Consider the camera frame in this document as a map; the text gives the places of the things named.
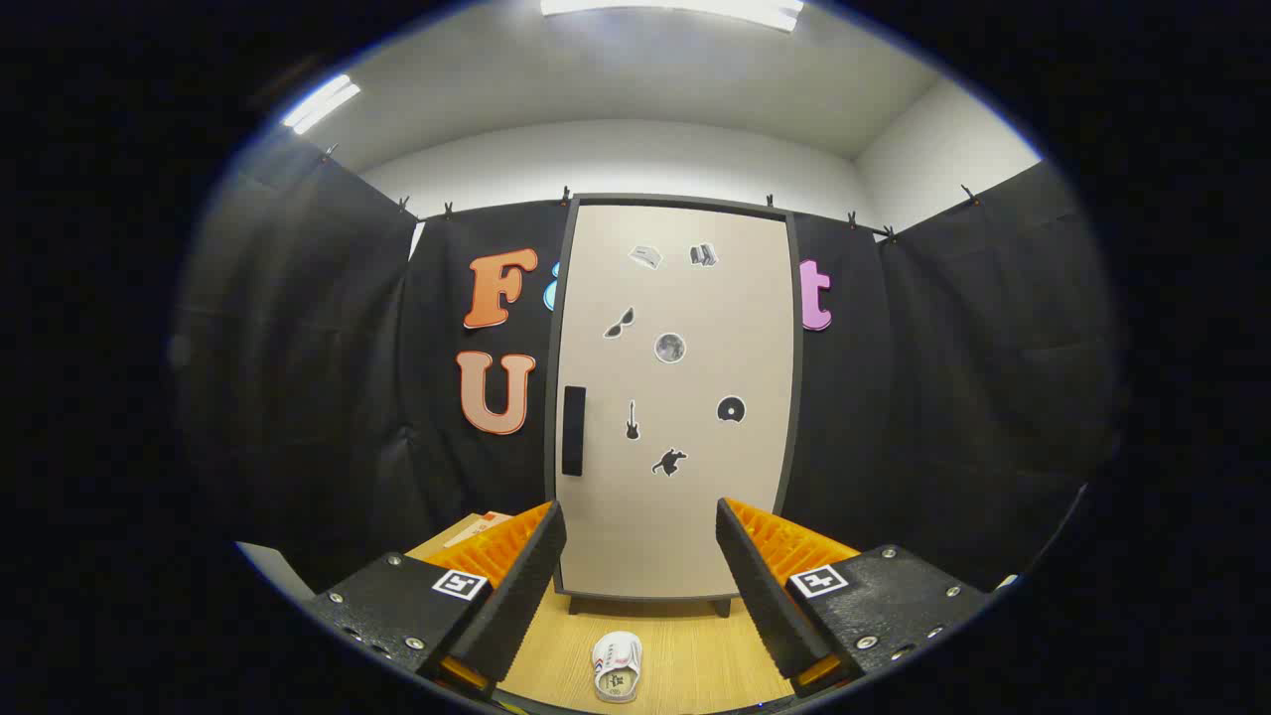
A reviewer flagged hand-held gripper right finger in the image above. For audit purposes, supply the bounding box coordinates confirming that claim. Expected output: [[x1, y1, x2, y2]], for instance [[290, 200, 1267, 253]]
[[715, 497, 996, 698]]

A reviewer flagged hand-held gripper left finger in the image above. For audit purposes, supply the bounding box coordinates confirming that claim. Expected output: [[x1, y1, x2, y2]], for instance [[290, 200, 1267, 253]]
[[303, 500, 569, 696]]

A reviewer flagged white shoe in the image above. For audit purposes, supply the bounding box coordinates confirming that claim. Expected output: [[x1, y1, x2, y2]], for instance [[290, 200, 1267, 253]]
[[592, 631, 643, 704]]

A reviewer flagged black door handle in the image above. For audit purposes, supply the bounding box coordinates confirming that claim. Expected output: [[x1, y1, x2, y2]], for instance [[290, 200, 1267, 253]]
[[562, 385, 587, 478]]

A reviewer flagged grey shoe cabinet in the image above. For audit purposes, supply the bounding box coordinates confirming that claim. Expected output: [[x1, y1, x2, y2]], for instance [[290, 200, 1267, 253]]
[[543, 194, 803, 617]]

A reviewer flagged beige cover book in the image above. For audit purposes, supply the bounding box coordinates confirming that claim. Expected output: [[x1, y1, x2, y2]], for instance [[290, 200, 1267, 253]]
[[444, 511, 514, 549]]

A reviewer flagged black backdrop cloth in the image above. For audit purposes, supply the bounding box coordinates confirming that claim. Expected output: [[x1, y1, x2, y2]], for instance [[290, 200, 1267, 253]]
[[174, 129, 1123, 597]]

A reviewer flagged ceiling light panel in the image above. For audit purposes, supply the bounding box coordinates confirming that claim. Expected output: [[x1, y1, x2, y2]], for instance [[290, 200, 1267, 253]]
[[541, 0, 803, 33], [282, 74, 361, 136]]

